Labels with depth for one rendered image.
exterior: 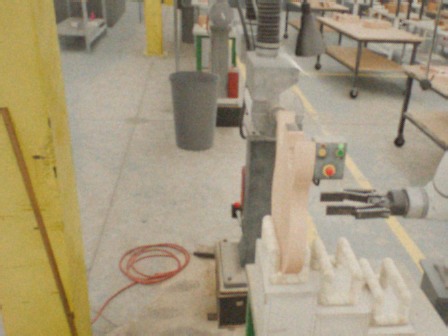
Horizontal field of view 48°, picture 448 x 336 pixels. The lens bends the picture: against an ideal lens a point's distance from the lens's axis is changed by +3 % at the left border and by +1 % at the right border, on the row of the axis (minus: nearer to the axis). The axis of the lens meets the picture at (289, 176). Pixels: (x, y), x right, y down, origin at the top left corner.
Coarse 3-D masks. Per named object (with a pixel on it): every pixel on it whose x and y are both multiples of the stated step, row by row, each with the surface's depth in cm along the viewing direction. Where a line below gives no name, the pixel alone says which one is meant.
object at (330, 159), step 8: (312, 136) 240; (320, 136) 240; (328, 136) 241; (336, 136) 242; (328, 144) 234; (336, 144) 235; (344, 144) 235; (328, 152) 235; (336, 152) 236; (344, 152) 237; (320, 160) 236; (328, 160) 237; (336, 160) 238; (344, 160) 239; (320, 168) 238; (336, 168) 240; (312, 176) 240; (320, 176) 240; (328, 176) 241; (336, 176) 242
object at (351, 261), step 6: (342, 240) 152; (342, 246) 150; (348, 246) 149; (342, 252) 148; (348, 252) 146; (348, 258) 144; (354, 258) 143; (348, 264) 142; (354, 264) 141; (354, 270) 138; (360, 270) 138; (354, 276) 138; (360, 276) 137
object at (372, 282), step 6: (360, 258) 158; (360, 264) 157; (366, 264) 155; (366, 270) 153; (366, 276) 151; (372, 276) 150; (366, 282) 151; (372, 282) 147; (378, 282) 148; (372, 288) 145; (378, 288) 144; (378, 294) 142; (384, 294) 143
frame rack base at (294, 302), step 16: (256, 240) 154; (256, 256) 154; (256, 272) 153; (256, 288) 153; (272, 288) 132; (288, 288) 133; (304, 288) 134; (272, 304) 132; (288, 304) 133; (304, 304) 134; (272, 320) 135; (288, 320) 136; (304, 320) 136
